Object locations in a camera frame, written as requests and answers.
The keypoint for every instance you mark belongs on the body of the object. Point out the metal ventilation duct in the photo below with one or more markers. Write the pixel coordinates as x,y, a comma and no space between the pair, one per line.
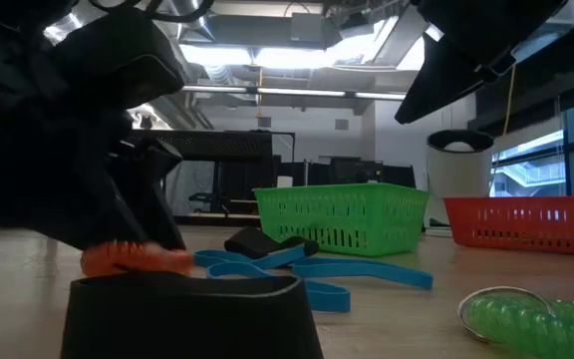
556,30

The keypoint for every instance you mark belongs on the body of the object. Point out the long ceiling light bar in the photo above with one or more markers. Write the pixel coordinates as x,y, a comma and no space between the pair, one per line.
297,92

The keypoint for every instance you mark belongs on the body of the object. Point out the green plastic basket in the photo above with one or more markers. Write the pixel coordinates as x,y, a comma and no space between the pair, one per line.
342,214

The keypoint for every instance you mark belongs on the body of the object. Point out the black elastic band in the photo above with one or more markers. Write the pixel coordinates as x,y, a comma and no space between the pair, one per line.
252,242
192,324

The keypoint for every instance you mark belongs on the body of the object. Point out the black perforated metal shelf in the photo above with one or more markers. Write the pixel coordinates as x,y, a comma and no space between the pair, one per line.
217,144

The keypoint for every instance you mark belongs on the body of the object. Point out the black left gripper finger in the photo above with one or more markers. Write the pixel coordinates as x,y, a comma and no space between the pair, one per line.
102,214
160,209

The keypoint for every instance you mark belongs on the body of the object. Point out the black background equipment row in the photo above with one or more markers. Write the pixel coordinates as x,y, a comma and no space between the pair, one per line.
352,172

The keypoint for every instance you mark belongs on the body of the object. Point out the blue rubber band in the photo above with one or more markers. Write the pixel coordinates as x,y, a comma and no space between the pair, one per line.
207,257
367,269
327,299

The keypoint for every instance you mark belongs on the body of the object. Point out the red plastic basket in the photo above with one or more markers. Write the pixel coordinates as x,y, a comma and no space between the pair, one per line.
516,224

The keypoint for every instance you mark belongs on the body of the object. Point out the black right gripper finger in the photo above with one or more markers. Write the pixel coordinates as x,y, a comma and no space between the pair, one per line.
441,80

